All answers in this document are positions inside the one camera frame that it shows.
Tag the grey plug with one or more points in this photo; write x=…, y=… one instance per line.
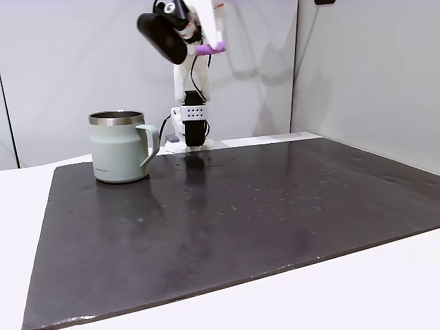
x=172, y=138

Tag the sage green steel-lined mug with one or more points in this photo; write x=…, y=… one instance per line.
x=117, y=151

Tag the black table mat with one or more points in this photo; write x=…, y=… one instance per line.
x=223, y=223

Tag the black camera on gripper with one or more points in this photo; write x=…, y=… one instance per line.
x=161, y=32

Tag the black overhead camera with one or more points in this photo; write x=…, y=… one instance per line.
x=324, y=1

